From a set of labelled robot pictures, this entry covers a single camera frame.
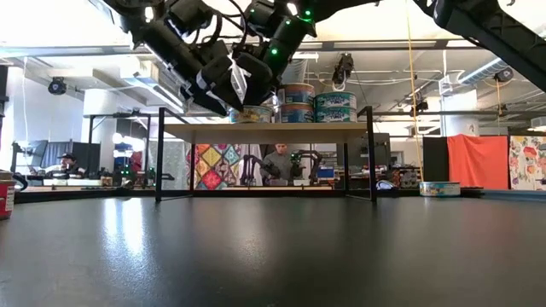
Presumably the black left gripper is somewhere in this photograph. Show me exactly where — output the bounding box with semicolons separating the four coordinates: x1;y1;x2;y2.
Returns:
181;57;240;117

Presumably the green label gold lid can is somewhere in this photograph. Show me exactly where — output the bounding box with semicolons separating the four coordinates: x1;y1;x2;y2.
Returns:
229;105;275;125

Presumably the Wild Planet salmon can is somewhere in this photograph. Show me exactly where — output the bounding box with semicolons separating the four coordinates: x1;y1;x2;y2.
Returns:
277;82;317;106
275;102;317;125

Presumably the wooden shelf with black legs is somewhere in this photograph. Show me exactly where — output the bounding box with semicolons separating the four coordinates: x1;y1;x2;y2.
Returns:
154;105;377;204

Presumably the colourful patchwork quilt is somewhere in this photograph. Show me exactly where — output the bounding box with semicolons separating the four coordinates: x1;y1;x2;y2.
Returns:
185;142;243;191

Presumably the hanging black device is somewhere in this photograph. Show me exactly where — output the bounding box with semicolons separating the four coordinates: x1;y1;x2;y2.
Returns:
331;53;355;86
409;91;430;119

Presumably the person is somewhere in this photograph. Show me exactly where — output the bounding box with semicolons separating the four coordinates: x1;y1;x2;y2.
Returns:
44;152;87;179
260;143;300;188

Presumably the black panel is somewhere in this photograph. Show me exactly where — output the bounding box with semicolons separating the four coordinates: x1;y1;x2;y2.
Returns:
421;136;449;183

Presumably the multicolour label tuna can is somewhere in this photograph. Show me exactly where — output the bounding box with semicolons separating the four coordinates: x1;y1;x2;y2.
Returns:
419;181;462;198

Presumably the red label can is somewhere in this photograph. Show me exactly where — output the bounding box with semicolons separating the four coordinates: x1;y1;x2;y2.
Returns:
0;179;17;221

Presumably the orange cloth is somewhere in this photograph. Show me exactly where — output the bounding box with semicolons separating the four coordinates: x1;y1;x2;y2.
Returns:
446;134;510;191

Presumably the black table mat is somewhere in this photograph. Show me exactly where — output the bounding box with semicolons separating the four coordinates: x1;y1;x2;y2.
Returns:
0;194;546;307

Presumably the floral cloth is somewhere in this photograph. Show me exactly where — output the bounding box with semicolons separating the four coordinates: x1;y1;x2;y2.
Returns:
508;135;546;191

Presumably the black metal stand frame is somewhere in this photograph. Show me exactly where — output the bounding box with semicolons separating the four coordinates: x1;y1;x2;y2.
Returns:
87;108;154;171

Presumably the black ceiling camera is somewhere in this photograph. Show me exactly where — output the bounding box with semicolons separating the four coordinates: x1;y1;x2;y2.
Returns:
46;76;68;96
493;67;515;84

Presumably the yellow rope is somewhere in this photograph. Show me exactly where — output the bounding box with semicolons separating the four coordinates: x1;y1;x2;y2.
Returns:
404;0;423;182

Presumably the white ribbed duct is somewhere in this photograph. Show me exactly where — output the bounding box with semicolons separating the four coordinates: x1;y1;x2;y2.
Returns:
458;57;513;86

